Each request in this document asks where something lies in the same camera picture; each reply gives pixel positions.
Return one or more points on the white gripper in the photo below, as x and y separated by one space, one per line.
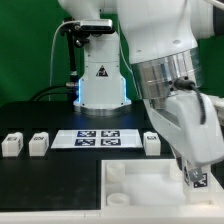
179 123

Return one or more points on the white square table top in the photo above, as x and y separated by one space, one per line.
141 183

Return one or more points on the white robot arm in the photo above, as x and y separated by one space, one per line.
163 55

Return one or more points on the white sheet with markers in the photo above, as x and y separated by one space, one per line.
98 138

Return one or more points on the white L-shaped obstacle wall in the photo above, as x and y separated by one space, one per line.
217 193

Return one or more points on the camera on black mount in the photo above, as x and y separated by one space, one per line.
77 33

